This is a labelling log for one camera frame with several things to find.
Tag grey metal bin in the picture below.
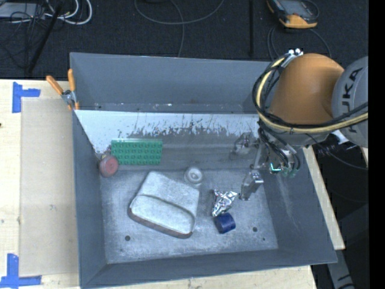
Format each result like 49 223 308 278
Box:
69 52 339 289

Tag green studded flat plate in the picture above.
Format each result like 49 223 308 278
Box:
110 138 164 166

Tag dark blue cylinder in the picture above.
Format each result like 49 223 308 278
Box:
213 212 236 235

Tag crumpled silver foil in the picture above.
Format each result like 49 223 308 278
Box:
211 188 239 217

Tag red-brown round disc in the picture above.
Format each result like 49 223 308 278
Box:
99 154 120 178

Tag pale brown flat board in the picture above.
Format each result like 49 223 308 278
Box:
18 97 81 278

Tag clear glass thing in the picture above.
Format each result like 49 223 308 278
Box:
183 166 204 188

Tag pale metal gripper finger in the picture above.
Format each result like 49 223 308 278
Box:
239 171 265 201
229 132 253 161

